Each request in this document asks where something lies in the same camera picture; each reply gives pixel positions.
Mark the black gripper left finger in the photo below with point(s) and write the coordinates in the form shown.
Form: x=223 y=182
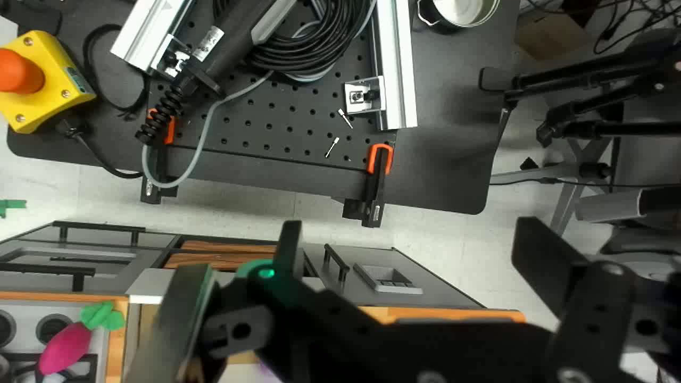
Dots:
x=197 y=329

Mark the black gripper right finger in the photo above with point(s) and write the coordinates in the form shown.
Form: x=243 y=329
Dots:
x=603 y=310

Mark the pink plush radish toy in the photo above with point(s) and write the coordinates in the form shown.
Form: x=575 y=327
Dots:
x=71 y=344

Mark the toy oven door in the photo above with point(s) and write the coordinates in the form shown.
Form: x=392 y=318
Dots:
x=71 y=257

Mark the toy kitchen stove top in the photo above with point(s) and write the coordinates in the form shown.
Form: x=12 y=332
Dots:
x=28 y=320

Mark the left orange black clamp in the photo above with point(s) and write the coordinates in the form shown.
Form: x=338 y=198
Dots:
x=158 y=180

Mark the orange black clamp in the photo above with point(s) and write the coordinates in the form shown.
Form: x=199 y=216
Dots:
x=158 y=180
x=369 y=210

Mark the black perforated breadboard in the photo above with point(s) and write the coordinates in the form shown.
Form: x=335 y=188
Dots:
x=293 y=138

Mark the right orange black clamp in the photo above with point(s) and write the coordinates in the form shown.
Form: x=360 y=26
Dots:
x=369 y=210

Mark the roll of white tape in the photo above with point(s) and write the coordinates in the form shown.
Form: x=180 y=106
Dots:
x=451 y=15

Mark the left aluminium extrusion rail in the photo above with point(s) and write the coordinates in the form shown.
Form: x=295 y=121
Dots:
x=145 y=28

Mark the aluminium extrusion rail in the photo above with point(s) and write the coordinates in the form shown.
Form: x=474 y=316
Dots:
x=397 y=63
x=145 y=28

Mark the right aluminium extrusion rail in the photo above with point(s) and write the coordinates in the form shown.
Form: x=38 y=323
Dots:
x=397 y=63

